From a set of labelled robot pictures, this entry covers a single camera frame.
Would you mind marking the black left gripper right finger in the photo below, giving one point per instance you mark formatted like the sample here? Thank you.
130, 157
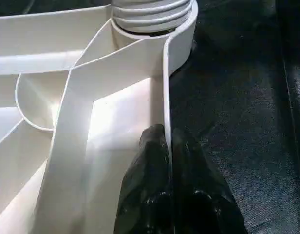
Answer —
203, 195

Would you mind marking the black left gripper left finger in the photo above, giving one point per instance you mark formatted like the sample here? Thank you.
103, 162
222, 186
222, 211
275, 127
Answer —
147, 190

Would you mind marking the white plastic table top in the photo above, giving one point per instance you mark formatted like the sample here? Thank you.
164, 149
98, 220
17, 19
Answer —
67, 73

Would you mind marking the white plastic table leg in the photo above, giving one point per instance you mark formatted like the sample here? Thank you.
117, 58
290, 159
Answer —
150, 14

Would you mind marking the black work mat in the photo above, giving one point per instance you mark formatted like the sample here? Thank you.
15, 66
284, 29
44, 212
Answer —
247, 97

